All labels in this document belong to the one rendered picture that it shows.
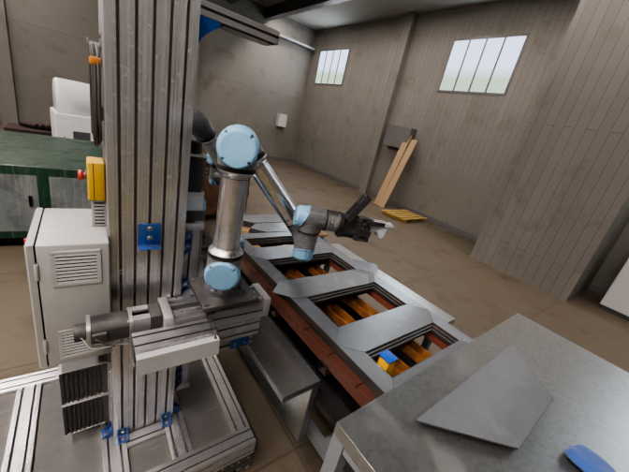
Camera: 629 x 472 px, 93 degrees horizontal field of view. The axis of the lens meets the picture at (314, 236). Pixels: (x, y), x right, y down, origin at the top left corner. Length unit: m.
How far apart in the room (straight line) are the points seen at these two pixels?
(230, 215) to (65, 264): 0.55
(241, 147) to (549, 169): 5.66
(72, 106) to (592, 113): 7.98
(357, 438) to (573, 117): 5.85
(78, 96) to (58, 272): 5.53
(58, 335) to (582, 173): 6.11
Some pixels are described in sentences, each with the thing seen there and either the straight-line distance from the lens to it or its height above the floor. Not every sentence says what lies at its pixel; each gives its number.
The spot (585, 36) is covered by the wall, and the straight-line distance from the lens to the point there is 6.60.
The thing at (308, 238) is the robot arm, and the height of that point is 1.37.
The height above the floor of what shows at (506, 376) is 1.07.
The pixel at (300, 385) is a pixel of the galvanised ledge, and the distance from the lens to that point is 1.46.
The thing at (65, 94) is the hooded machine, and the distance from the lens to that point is 6.61.
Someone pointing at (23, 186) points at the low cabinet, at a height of 0.62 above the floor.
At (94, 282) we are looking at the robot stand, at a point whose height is 1.09.
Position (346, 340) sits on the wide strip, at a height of 0.87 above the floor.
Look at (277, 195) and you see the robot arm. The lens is 1.09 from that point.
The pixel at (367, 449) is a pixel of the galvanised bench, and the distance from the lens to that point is 0.89.
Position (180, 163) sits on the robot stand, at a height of 1.50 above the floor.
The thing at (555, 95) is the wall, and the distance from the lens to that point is 6.41.
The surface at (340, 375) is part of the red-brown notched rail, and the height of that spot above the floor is 0.80.
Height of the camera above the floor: 1.73
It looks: 20 degrees down
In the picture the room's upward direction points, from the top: 13 degrees clockwise
